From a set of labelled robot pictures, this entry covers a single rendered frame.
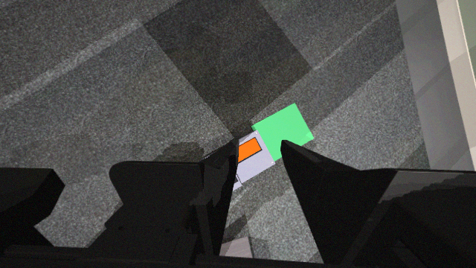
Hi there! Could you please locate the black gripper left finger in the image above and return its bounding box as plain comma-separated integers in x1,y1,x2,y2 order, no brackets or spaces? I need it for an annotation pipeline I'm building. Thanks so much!
109,139,239,255

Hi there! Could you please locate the orange l-shaped block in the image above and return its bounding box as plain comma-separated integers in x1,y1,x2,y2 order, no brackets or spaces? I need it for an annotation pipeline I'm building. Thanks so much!
239,138,261,162

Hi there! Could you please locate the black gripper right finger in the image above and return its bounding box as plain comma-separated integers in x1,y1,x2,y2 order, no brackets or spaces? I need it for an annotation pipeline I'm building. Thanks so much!
280,140,476,266

